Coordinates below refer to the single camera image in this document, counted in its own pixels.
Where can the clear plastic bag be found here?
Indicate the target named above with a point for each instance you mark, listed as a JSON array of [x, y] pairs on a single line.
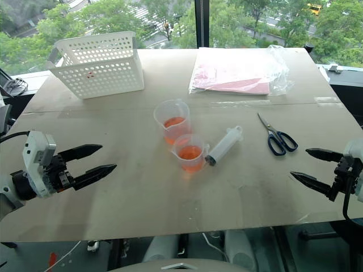
[[241, 68]]

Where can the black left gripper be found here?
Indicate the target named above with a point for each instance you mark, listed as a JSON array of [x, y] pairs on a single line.
[[58, 175]]

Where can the white perforated plastic basket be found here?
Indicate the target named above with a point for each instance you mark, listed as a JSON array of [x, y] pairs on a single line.
[[99, 65]]

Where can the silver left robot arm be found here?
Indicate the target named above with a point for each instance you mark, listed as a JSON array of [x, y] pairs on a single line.
[[11, 188]]

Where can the black window frame post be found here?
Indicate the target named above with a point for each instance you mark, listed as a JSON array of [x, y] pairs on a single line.
[[202, 24]]

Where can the black round knob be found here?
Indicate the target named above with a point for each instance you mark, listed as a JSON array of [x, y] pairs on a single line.
[[309, 46]]

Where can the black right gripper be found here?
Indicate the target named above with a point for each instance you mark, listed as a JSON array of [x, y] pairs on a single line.
[[346, 175]]

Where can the clear plastic syringe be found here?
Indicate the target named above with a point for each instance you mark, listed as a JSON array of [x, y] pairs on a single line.
[[224, 147]]

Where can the small clear measuring cup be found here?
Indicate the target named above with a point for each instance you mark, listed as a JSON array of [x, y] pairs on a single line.
[[189, 154]]

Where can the pink paper stack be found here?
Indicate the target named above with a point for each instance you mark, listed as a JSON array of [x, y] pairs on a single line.
[[241, 80]]

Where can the silver robot torso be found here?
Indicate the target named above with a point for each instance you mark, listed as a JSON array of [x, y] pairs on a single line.
[[184, 265]]

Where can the black device on windowsill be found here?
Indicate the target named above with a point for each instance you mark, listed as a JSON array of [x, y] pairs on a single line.
[[11, 83]]

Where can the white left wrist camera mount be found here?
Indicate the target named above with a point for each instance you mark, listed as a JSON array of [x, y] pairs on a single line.
[[35, 158]]

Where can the large clear measuring cup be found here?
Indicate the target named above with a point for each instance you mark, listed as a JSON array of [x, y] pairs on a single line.
[[173, 119]]

